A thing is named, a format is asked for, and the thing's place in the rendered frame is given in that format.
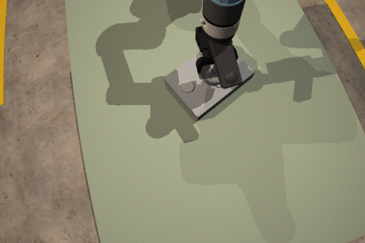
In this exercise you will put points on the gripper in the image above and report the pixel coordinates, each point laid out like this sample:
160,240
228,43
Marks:
203,62

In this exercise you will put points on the grey toothed gear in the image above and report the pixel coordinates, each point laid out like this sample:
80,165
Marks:
211,77

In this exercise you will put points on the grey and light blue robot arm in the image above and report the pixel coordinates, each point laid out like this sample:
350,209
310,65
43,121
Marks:
220,19

